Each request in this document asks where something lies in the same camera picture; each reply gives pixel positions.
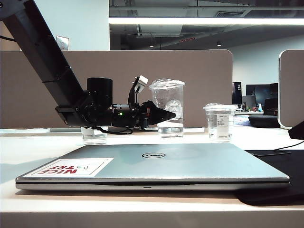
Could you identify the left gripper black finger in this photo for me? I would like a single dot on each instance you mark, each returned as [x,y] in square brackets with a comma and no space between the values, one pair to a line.
[164,115]

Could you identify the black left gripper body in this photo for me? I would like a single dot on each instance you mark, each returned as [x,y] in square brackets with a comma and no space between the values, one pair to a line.
[133,115]

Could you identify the tall clear Starbucks cup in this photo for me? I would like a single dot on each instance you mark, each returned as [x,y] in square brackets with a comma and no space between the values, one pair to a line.
[171,95]

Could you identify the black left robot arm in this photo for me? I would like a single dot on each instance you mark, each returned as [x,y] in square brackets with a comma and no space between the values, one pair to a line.
[42,54]

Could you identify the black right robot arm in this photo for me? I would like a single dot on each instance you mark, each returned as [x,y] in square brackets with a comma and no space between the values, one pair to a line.
[298,131]

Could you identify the clear cup with long label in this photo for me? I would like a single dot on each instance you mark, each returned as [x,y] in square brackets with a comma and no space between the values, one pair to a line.
[95,139]

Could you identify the silver Dell laptop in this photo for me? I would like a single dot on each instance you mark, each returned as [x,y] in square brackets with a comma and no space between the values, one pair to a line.
[166,166]

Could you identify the small clear cup with label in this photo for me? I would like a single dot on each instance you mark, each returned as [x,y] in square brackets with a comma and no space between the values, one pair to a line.
[219,123]

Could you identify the wide brown desk divider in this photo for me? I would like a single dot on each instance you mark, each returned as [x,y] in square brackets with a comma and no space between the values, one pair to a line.
[202,78]

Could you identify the black sign with numeral two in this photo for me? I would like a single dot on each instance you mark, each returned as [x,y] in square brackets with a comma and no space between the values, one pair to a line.
[236,94]

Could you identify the white red Nice Try sticker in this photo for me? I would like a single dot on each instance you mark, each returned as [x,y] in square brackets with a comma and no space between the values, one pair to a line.
[71,167]

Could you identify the black ceiling spot lamp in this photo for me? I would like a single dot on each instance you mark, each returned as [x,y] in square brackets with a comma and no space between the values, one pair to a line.
[218,43]

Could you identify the blue spray bottle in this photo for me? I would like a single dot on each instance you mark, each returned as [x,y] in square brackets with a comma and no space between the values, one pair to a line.
[260,108]

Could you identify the black round cushion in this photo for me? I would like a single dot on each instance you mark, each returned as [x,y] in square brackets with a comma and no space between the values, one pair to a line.
[262,121]

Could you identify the black computer monitor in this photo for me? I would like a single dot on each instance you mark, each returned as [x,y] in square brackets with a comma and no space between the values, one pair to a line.
[260,92]

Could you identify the long ceiling light strip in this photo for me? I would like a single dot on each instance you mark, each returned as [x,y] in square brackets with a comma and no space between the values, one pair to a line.
[202,21]

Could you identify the black office chair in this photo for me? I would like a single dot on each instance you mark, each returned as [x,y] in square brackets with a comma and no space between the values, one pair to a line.
[271,107]

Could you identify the narrow brown desk divider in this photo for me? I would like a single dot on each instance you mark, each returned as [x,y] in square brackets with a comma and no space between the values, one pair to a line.
[293,90]

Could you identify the black mouse pad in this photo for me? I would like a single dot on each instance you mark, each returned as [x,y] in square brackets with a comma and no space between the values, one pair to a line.
[294,168]

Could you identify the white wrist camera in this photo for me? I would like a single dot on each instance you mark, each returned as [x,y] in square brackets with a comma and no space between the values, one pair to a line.
[142,83]

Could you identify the metal wall switch plate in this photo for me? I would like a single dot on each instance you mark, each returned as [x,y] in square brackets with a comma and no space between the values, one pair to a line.
[65,44]

